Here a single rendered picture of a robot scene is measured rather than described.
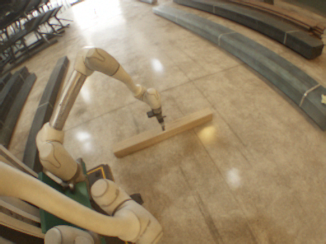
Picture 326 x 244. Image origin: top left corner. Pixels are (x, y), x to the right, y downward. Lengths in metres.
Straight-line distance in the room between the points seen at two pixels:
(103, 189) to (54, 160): 0.45
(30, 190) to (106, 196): 0.26
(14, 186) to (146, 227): 0.37
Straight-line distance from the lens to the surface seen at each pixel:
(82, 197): 1.05
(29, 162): 2.21
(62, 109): 1.09
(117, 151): 1.60
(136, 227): 0.53
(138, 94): 1.36
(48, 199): 0.44
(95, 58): 0.92
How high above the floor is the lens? 1.32
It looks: 47 degrees down
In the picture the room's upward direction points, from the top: 15 degrees counter-clockwise
